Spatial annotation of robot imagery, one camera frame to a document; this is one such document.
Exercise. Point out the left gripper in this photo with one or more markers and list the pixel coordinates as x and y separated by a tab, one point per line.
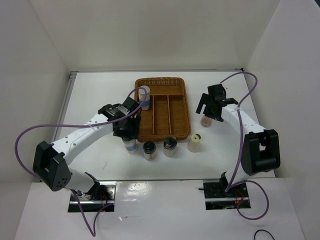
133	133

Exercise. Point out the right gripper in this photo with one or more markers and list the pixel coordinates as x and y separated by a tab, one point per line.
205	99

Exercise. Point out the white-lid jar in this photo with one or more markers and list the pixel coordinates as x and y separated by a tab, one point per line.
130	144

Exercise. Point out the pink-lid spice jar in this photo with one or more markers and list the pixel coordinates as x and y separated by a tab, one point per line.
206	121

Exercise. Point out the black-cap spice jar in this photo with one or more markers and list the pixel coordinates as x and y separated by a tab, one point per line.
149	150
170	146

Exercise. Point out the silver-lid jar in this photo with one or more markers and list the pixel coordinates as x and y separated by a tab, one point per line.
144	97

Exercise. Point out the yellow-lid spice jar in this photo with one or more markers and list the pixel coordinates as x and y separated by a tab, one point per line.
194	142

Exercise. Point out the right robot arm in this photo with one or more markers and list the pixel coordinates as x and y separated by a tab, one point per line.
259	150

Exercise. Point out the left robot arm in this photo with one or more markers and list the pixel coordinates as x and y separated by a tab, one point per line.
52	160

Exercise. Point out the brown wicker divided basket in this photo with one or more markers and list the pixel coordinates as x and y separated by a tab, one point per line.
168	113

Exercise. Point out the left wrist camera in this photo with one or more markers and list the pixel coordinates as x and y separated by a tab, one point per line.
128	106

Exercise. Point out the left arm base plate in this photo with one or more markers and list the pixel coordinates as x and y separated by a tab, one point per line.
104	200

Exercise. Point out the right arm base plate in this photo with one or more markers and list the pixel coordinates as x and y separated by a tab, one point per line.
216	199

